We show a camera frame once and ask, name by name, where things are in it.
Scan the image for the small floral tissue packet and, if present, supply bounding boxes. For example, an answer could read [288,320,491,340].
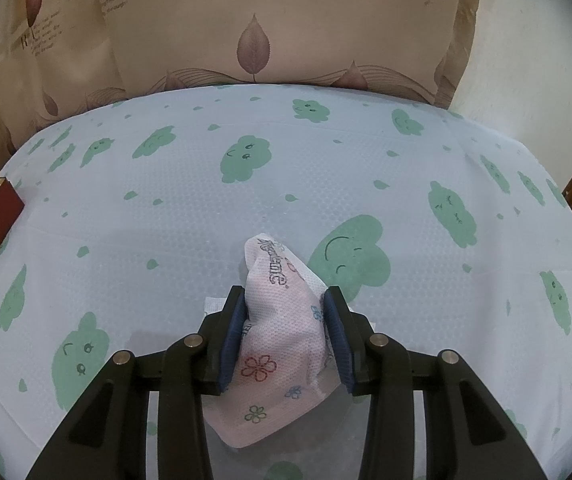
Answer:
[204,233,340,448]

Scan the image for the cloud pattern tablecloth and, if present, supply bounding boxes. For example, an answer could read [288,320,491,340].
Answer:
[0,86,572,479]

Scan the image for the leaf pattern beige curtain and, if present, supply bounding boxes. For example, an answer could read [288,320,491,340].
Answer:
[0,0,479,170]

